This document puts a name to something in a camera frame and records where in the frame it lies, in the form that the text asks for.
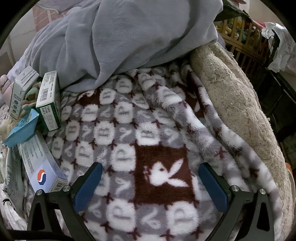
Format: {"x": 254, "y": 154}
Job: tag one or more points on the white box with green print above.
{"x": 20, "y": 92}

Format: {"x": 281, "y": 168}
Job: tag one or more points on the black crate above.
{"x": 277, "y": 97}

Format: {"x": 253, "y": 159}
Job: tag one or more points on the white printed plastic bag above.
{"x": 13, "y": 176}

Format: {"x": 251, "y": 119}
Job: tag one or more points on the blue-grey fleece blanket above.
{"x": 138, "y": 34}

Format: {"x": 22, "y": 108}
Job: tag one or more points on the white box red blue logo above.
{"x": 39, "y": 162}

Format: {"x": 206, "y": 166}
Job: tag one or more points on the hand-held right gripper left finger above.
{"x": 86, "y": 187}

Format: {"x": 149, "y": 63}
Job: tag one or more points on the light blue box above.
{"x": 20, "y": 134}

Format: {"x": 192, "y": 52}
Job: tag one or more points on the green and white box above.
{"x": 48, "y": 102}

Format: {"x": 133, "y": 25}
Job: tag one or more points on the printed grey brown blanket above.
{"x": 150, "y": 129}

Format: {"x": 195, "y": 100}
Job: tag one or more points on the dark green cloth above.
{"x": 231, "y": 11}

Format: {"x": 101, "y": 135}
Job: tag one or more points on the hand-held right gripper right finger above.
{"x": 214, "y": 188}

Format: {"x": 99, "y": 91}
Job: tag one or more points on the wooden slatted rack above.
{"x": 245, "y": 44}

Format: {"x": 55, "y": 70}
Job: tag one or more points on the beige fuzzy mat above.
{"x": 235, "y": 97}

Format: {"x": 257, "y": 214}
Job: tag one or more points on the white crumpled plastic bag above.
{"x": 284, "y": 46}

